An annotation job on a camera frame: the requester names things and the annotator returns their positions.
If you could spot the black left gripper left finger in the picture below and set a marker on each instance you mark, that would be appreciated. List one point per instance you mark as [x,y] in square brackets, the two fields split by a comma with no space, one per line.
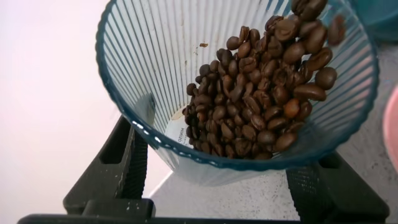
[105,180]

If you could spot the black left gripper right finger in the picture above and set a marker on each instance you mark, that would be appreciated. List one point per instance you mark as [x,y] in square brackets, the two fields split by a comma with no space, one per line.
[342,193]

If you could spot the brown roasted coffee beans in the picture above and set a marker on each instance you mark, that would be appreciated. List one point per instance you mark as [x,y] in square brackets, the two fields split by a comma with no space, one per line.
[258,93]

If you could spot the translucent blue ribbed plastic cup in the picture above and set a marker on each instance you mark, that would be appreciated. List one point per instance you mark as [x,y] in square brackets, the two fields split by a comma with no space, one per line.
[146,56]

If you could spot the pink ribbed bowl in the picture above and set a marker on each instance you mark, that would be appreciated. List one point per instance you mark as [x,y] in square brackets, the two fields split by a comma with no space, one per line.
[392,127]

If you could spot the teal plastic basin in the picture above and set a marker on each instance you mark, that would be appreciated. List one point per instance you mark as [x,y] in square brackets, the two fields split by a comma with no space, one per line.
[382,15]

